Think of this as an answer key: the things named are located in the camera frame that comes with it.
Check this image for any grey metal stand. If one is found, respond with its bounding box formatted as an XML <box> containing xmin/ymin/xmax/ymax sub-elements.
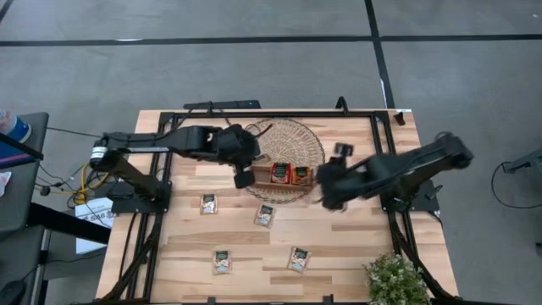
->
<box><xmin>502</xmin><ymin>147</ymin><xmax>542</xmax><ymax>175</ymax></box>

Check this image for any grey side table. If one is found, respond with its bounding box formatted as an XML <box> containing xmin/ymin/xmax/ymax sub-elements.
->
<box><xmin>0</xmin><ymin>111</ymin><xmax>50</xmax><ymax>305</ymax></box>

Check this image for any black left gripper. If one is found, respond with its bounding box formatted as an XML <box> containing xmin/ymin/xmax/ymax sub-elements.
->
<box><xmin>210</xmin><ymin>124</ymin><xmax>262</xmax><ymax>190</ymax></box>

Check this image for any green artificial plant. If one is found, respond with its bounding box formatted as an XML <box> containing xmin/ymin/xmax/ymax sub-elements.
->
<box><xmin>363</xmin><ymin>252</ymin><xmax>432</xmax><ymax>305</ymax></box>

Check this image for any black bar-shaped device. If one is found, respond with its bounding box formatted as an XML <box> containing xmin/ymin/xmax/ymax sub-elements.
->
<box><xmin>183</xmin><ymin>99</ymin><xmax>263</xmax><ymax>111</ymax></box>

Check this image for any wooden tea box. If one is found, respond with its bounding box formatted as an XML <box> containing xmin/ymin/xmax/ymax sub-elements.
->
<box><xmin>252</xmin><ymin>162</ymin><xmax>315</xmax><ymax>192</ymax></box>

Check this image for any white red printed paper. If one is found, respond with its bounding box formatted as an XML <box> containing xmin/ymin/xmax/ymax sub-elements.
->
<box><xmin>0</xmin><ymin>170</ymin><xmax>13</xmax><ymax>199</ymax></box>

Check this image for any white paper sheet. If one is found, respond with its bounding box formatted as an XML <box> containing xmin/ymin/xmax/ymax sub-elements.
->
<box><xmin>75</xmin><ymin>197</ymin><xmax>116</xmax><ymax>256</ymax></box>

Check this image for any black aluminium table frame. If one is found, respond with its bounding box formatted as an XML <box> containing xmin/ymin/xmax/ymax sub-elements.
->
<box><xmin>99</xmin><ymin>108</ymin><xmax>462</xmax><ymax>305</ymax></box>

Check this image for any black computer mouse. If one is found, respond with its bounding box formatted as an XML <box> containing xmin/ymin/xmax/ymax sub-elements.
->
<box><xmin>0</xmin><ymin>279</ymin><xmax>27</xmax><ymax>305</ymax></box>

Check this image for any thin black floor cable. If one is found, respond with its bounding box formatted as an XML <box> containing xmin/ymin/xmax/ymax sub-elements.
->
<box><xmin>45</xmin><ymin>125</ymin><xmax>105</xmax><ymax>139</ymax></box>

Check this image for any red tea packet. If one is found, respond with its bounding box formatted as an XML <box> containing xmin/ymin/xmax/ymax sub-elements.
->
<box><xmin>270</xmin><ymin>162</ymin><xmax>293</xmax><ymax>186</ymax></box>

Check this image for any black support beam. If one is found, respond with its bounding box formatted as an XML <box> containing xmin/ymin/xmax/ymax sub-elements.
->
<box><xmin>25</xmin><ymin>202</ymin><xmax>112</xmax><ymax>246</ymax></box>

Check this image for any round woven placemat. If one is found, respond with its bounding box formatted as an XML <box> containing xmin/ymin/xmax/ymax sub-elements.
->
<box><xmin>231</xmin><ymin>117</ymin><xmax>327</xmax><ymax>205</ymax></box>

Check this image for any orange tea packet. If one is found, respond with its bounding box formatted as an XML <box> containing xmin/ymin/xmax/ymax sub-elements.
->
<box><xmin>291</xmin><ymin>165</ymin><xmax>314</xmax><ymax>186</ymax></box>

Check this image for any yellow cable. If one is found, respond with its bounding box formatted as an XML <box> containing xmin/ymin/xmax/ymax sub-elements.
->
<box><xmin>36</xmin><ymin>163</ymin><xmax>110</xmax><ymax>207</ymax></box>

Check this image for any blue cup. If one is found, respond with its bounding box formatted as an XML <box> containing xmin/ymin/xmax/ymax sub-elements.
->
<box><xmin>0</xmin><ymin>108</ymin><xmax>33</xmax><ymax>144</ymax></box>

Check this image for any dark blue box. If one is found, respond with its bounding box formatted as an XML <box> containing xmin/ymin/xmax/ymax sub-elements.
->
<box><xmin>0</xmin><ymin>134</ymin><xmax>45</xmax><ymax>170</ymax></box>

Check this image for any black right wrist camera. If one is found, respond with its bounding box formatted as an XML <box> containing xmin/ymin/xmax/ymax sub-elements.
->
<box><xmin>333</xmin><ymin>141</ymin><xmax>355</xmax><ymax>164</ymax></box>

